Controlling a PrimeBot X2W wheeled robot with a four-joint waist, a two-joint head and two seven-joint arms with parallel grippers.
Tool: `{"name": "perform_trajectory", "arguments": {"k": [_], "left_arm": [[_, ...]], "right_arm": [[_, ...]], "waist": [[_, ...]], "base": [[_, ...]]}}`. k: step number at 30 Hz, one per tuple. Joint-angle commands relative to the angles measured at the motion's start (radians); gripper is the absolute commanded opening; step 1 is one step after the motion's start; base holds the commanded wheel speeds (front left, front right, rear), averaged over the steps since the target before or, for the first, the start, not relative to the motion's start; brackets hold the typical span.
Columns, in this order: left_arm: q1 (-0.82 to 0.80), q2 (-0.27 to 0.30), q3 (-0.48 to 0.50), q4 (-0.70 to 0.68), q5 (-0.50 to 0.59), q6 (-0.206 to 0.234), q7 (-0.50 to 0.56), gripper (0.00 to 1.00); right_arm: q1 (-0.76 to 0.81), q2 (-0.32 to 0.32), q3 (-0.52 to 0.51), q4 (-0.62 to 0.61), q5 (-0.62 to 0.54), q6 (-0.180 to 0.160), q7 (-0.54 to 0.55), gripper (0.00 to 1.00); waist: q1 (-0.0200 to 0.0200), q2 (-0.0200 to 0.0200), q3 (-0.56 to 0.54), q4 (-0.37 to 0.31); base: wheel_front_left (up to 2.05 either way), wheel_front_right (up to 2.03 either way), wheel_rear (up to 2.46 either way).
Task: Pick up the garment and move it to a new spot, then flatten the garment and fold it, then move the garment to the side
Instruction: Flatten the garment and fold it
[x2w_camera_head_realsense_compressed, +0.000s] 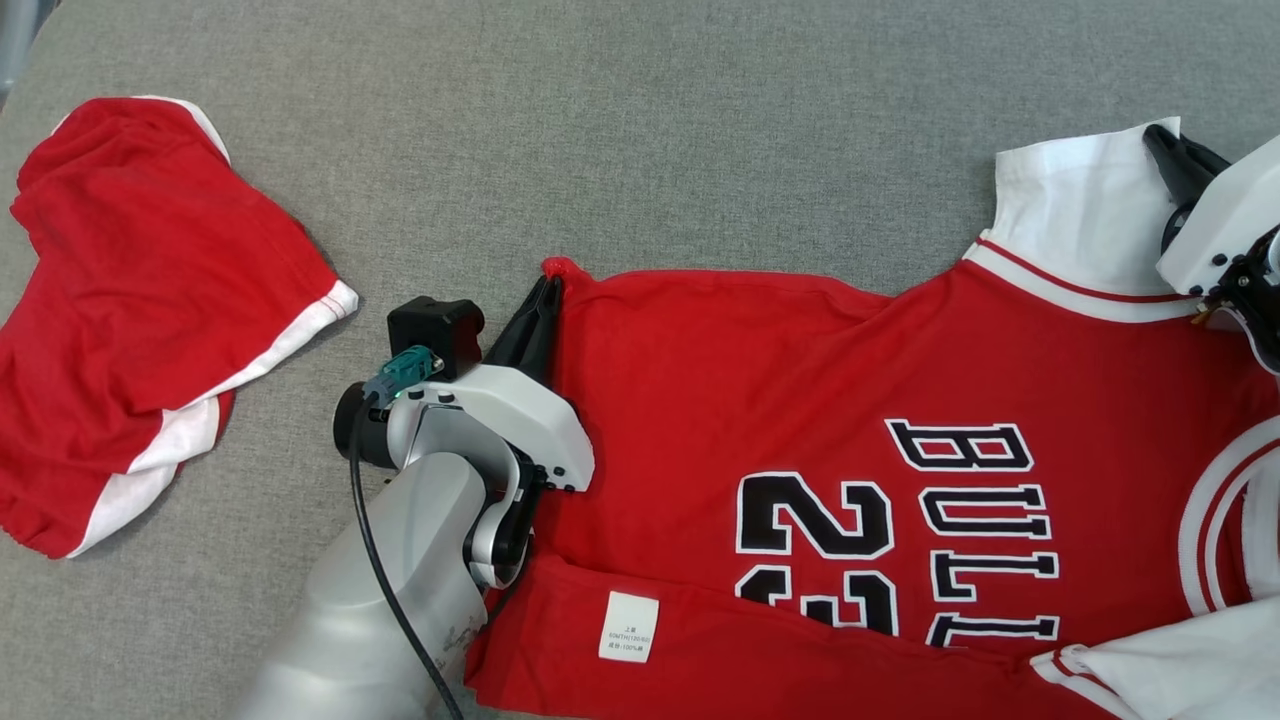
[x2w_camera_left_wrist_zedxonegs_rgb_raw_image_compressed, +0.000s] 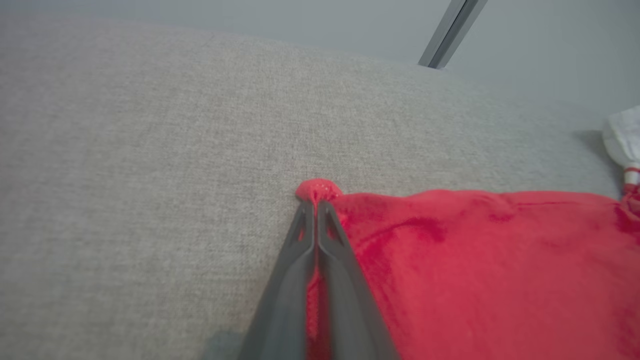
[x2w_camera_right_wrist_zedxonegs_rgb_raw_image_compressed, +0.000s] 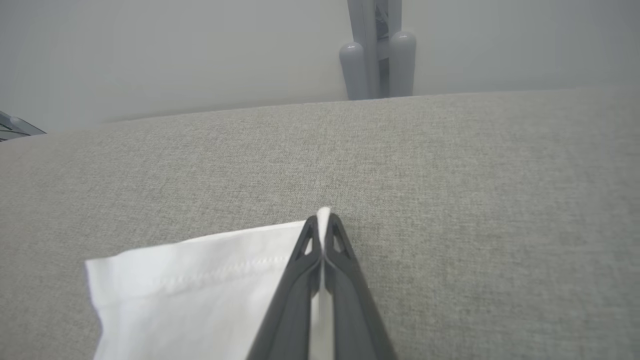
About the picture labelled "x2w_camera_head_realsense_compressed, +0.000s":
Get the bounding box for red shorts white trim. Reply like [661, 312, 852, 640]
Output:
[0, 95, 360, 560]

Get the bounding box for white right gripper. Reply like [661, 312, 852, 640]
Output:
[1143, 122, 1280, 299]

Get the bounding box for red basketball jersey white sleeves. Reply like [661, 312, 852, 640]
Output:
[465, 118, 1280, 720]

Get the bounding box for left arm cable teal plug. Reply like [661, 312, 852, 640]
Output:
[347, 345, 467, 720]

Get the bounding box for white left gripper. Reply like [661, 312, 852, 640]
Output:
[385, 275, 597, 496]

